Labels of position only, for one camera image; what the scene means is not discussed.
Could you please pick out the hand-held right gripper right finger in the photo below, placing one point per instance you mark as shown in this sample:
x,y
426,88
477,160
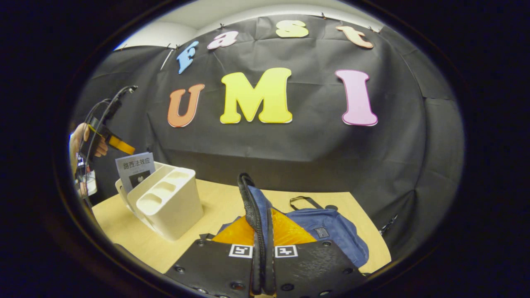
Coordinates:
x,y
310,269

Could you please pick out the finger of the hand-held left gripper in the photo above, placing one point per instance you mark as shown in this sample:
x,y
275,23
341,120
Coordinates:
x,y
122,145

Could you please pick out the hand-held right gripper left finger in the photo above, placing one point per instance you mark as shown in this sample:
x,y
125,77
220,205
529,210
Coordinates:
x,y
215,269

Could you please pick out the blue schoolbag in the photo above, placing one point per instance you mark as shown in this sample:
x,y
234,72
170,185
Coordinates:
x,y
343,240

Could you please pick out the cream plastic bookshelf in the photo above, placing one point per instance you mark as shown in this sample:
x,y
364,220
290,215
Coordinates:
x,y
174,215

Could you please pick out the white side desk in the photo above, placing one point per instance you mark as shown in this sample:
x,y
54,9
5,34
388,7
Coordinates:
x,y
91,186

